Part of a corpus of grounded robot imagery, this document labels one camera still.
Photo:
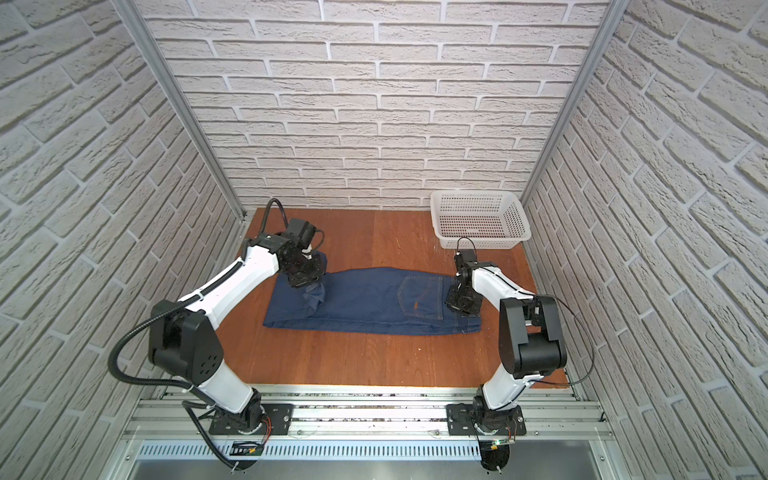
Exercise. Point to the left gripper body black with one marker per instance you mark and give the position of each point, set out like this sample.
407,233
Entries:
314,270

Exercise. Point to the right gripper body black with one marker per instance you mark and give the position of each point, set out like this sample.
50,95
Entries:
463,301

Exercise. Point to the blue denim trousers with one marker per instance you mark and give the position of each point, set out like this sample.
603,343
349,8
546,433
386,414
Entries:
383,300

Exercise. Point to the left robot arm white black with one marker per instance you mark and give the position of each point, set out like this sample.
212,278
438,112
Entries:
184,341

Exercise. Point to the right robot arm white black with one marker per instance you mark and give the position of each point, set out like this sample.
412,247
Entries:
531,344

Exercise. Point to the white plastic laundry basket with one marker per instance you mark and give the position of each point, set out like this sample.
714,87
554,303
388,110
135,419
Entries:
482,218

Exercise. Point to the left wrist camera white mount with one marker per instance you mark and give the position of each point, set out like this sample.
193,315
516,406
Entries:
307,246

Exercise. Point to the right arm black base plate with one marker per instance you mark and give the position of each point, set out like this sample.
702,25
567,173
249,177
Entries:
467,420

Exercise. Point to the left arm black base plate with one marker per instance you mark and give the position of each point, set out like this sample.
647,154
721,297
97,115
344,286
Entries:
254,420

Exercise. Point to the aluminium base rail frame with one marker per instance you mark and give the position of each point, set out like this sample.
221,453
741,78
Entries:
372,423

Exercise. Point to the left aluminium corner post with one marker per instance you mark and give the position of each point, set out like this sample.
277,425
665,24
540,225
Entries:
150,50

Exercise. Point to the aluminium corner post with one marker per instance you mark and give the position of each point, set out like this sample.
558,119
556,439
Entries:
150,50
592,58

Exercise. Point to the right aluminium corner post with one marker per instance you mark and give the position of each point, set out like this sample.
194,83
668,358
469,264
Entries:
592,58

